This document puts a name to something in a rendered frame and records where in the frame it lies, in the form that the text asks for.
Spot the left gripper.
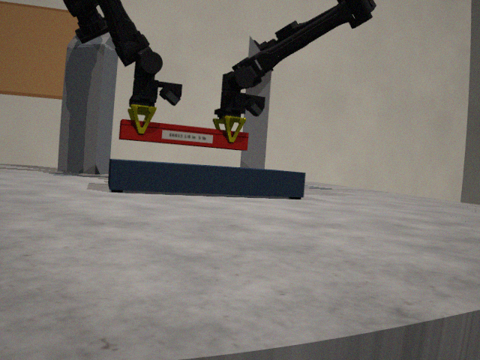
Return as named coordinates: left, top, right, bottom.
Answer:
left=213, top=90, right=246, bottom=143

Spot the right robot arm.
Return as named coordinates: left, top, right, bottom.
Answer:
left=63, top=0, right=182, bottom=106

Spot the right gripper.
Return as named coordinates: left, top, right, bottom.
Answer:
left=127, top=77, right=157, bottom=134

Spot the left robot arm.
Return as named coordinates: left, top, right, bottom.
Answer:
left=222, top=0, right=377, bottom=117

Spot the white and red box with label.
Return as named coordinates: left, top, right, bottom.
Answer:
left=119, top=119, right=249, bottom=150

